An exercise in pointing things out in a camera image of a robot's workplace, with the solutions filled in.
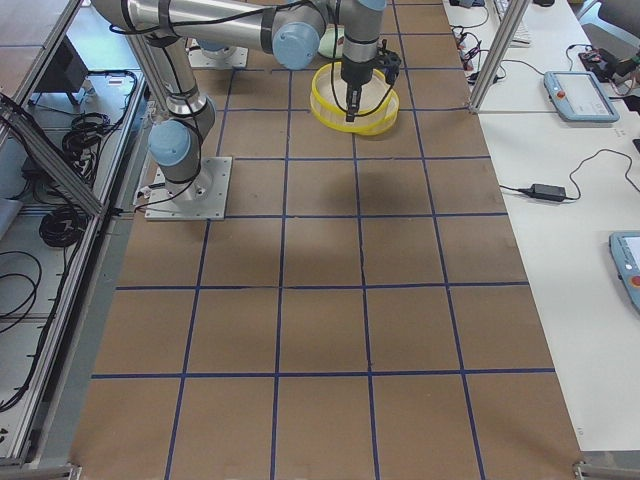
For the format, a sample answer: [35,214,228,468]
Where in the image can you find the white keyboard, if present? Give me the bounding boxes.
[492,0,532,48]

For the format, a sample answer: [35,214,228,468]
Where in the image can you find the aluminium frame post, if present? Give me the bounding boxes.
[468,0,530,114]

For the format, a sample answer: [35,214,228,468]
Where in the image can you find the yellow steamer layer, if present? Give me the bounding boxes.
[309,62,393,134]
[352,90,399,136]

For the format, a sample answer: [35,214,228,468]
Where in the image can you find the circuit board with wires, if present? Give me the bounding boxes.
[578,49,620,82]

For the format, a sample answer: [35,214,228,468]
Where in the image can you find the light green plate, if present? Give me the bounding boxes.
[318,26,345,59]

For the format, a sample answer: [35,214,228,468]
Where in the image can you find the blue teach pendant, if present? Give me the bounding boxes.
[543,71,619,123]
[609,230,640,311]

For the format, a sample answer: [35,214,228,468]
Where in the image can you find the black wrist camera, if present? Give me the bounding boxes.
[375,39,402,86]

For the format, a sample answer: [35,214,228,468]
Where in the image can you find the square robot base plate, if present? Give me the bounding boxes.
[144,157,233,221]

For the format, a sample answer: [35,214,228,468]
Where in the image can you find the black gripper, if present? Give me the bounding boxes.
[340,58,372,123]

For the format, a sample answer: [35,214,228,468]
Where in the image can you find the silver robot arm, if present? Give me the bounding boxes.
[94,1,400,220]

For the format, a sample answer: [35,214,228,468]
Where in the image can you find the black power adapter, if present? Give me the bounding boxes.
[529,183,567,202]

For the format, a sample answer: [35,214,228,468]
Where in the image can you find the coiled black cables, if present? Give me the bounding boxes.
[38,207,86,249]

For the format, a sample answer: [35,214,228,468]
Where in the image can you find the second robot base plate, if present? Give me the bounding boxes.
[189,45,248,70]

